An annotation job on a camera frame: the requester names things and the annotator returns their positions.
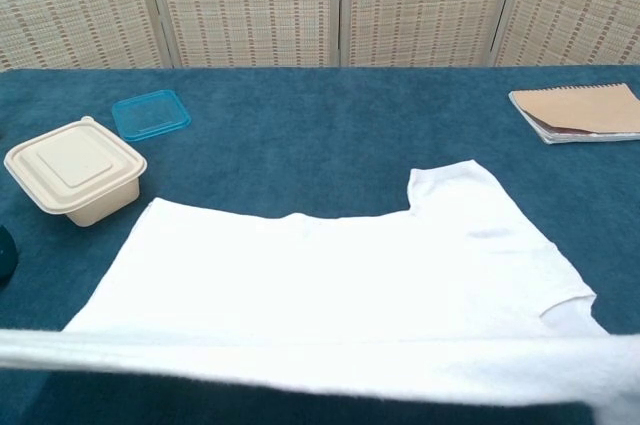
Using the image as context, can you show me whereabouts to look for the white T-shirt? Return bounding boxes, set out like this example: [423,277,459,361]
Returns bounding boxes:
[0,159,640,425]

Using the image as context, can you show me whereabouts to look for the beige lidded food box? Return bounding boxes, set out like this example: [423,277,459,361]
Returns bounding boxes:
[3,115,149,229]

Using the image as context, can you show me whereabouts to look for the blue plush table cover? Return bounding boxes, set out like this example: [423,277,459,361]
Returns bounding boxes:
[0,63,640,425]

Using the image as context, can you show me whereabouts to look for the blue square plastic lid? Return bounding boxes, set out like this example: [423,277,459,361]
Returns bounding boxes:
[111,89,193,142]

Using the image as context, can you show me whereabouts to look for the woven folding screen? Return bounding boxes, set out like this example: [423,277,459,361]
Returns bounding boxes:
[0,0,640,71]

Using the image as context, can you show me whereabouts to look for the brown spiral notebook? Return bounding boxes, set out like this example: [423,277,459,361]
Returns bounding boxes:
[508,82,640,145]

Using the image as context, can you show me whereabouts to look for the dark teal open box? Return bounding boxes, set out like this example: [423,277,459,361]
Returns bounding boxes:
[0,224,20,282]

